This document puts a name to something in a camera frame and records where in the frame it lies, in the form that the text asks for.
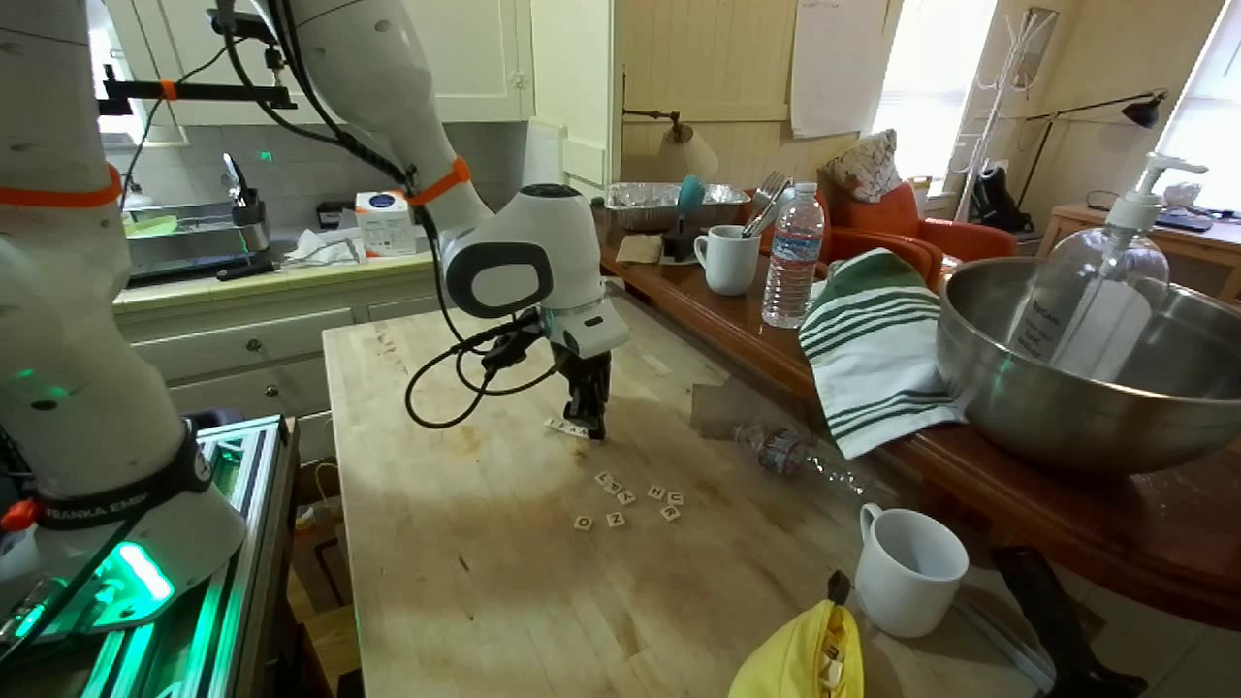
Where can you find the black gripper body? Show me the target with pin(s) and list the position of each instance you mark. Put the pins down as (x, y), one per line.
(589, 369)

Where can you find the white letter tile S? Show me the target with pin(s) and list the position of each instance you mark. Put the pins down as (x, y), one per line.
(576, 437)

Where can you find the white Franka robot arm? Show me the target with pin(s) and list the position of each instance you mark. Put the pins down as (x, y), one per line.
(81, 334)

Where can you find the metal robot base stand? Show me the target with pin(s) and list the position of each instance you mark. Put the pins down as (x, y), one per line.
(197, 567)

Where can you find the white letter tile A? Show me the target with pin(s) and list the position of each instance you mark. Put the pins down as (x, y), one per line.
(566, 423)

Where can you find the white letter tile L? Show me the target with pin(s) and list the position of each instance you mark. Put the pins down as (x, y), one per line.
(607, 478)

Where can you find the white letter tile Z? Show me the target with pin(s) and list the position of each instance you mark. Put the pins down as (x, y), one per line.
(616, 520)

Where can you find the white letter tile O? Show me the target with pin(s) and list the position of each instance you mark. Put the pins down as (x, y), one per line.
(585, 527)

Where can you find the brown paper sheet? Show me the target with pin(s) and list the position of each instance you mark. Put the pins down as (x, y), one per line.
(638, 251)

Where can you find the white ceramic mug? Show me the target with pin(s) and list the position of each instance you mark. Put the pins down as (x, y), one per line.
(726, 258)
(913, 576)

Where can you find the aluminium foil tray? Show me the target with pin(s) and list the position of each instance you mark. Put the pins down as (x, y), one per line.
(642, 196)

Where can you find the crumpled clear plastic bottle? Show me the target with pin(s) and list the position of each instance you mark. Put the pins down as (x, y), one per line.
(798, 457)

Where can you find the clear plastic water bottle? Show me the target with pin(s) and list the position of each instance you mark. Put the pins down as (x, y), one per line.
(794, 258)

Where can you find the white shade lamp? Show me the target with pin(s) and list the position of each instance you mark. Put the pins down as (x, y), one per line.
(683, 153)

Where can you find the white round container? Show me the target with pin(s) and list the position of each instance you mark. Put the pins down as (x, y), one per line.
(383, 224)

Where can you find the green striped white towel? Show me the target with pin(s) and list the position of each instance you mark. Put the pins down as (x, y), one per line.
(877, 352)

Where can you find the white crumpled cloth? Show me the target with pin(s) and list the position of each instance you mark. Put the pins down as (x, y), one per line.
(322, 246)

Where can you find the yellow banana shaped dish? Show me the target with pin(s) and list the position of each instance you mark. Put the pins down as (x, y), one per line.
(790, 660)

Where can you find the white kitchen counter cabinet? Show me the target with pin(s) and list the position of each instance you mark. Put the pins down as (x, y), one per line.
(245, 352)

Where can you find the patterned cushion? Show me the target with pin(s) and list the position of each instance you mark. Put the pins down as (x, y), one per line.
(863, 163)

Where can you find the black kitchen faucet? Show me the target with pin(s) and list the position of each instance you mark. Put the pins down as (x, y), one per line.
(249, 218)

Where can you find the white paper sheet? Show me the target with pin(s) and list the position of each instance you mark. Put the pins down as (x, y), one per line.
(838, 63)

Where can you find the orange armchair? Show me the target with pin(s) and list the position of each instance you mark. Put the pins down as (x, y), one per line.
(973, 237)

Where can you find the black boot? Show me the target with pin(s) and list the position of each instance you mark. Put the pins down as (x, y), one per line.
(997, 198)

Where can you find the bright window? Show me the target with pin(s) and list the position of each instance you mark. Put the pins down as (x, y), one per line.
(1207, 104)
(935, 78)

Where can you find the stainless steel mixing bowl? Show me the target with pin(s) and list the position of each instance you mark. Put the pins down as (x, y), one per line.
(1089, 390)

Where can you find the black stand leg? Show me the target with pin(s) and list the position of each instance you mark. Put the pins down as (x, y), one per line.
(1062, 624)

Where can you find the clear pump soap dispenser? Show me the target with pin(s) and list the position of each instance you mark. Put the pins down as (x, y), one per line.
(1098, 298)

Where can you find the dark wooden side table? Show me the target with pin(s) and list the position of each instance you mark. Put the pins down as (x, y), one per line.
(1110, 519)

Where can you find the wooden desk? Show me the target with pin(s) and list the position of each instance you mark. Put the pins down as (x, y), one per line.
(1203, 255)

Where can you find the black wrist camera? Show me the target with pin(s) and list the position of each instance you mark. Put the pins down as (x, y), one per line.
(513, 342)

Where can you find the white wall cabinet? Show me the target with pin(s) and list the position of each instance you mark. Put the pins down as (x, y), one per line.
(480, 51)

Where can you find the black camera mount rod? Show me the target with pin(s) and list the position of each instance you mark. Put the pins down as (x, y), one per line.
(220, 95)

